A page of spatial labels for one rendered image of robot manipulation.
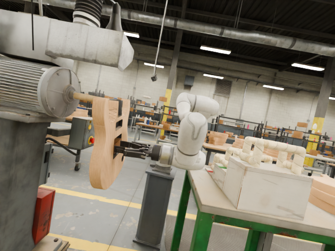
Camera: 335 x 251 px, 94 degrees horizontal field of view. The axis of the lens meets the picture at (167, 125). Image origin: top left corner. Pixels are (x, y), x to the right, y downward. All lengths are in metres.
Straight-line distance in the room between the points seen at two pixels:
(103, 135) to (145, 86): 11.58
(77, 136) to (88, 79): 12.53
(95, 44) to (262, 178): 0.83
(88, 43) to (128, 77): 11.83
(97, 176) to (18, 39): 0.72
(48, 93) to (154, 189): 1.14
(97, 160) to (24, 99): 0.47
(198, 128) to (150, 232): 1.36
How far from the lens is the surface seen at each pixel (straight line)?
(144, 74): 12.38
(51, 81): 0.87
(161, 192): 1.57
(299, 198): 0.83
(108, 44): 0.73
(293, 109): 14.93
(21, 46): 1.03
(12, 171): 1.05
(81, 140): 1.14
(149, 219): 1.72
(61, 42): 0.82
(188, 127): 0.59
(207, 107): 1.17
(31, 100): 0.93
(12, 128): 0.98
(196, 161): 0.72
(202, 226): 0.73
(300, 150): 0.79
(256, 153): 0.70
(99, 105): 0.59
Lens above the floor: 1.23
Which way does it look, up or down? 3 degrees down
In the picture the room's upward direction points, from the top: 11 degrees clockwise
